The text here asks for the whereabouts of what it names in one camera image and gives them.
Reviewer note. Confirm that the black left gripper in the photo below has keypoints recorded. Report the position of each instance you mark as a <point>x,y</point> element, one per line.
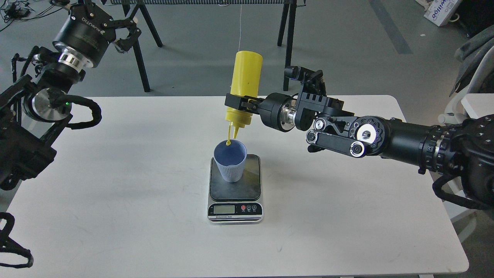
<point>83,34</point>

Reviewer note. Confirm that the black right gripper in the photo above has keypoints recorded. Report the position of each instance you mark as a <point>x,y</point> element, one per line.
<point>276,110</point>

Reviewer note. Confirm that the yellow squeeze bottle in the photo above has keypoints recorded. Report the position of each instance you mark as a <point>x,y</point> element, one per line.
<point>245,82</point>

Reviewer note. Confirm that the blue plastic cup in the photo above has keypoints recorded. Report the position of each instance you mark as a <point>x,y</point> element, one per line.
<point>230,159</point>

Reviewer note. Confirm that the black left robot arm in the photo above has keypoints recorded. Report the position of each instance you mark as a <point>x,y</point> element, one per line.
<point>37,107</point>

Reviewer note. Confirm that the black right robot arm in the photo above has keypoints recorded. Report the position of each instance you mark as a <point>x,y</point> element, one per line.
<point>463,154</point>

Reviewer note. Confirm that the digital kitchen scale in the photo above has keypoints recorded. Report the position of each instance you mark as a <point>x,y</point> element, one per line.
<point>239,202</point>

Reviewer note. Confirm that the white cardboard box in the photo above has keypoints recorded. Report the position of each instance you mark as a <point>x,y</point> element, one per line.
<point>441,11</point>

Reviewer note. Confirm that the black trestle table frame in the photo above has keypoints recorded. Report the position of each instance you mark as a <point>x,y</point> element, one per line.
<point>188,46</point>

